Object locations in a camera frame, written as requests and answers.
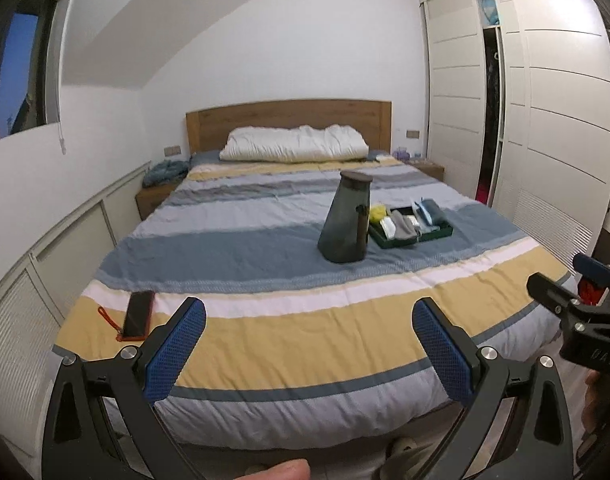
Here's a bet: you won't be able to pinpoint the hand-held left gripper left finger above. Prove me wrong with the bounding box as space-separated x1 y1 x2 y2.
41 296 207 480

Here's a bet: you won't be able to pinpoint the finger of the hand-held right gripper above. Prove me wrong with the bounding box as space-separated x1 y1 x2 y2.
527 272 584 319
572 252 610 305

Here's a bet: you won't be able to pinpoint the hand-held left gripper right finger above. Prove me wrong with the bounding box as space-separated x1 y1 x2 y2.
411 296 577 480

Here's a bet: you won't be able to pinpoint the green tray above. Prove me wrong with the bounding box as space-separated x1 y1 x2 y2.
368 203 454 250

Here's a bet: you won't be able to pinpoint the grey sock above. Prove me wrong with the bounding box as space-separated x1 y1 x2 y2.
389 209 421 242

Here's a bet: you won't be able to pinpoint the person's right hand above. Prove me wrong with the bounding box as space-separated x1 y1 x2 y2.
582 371 610 437

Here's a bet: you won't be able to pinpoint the phone in red case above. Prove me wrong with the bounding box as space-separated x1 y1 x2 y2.
122 290 156 342

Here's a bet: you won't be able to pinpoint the person's foot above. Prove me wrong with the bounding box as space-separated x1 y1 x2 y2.
384 437 422 480

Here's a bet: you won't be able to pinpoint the bed with striped duvet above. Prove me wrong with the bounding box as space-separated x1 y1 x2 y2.
54 151 579 454

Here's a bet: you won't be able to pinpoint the wooden nightstand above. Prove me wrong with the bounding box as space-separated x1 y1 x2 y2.
412 161 445 181
135 180 184 221

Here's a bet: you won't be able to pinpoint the dark grey jug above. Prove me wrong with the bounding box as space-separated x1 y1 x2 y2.
317 170 374 264

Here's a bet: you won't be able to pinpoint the person's leg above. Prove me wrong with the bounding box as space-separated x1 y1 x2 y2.
234 458 312 480

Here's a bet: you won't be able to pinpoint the white wardrobe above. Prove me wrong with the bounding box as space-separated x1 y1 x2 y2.
418 0 610 283

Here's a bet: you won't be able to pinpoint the teal blanket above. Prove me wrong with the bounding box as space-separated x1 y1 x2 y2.
143 159 190 189

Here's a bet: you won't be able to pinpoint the dark hanging clothes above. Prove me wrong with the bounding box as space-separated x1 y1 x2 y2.
477 27 502 187

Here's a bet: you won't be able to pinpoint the white pillow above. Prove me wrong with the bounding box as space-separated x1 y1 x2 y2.
219 124 370 163

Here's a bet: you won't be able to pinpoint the wooden headboard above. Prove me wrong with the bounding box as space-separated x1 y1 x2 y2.
185 99 393 157

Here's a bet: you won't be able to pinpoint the window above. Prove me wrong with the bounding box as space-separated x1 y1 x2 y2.
0 0 62 147

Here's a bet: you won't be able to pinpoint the red wrist strap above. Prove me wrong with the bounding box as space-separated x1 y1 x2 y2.
97 306 126 343

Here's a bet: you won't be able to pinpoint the louvred wall cabinet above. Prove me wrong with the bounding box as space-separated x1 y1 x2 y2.
0 161 154 457

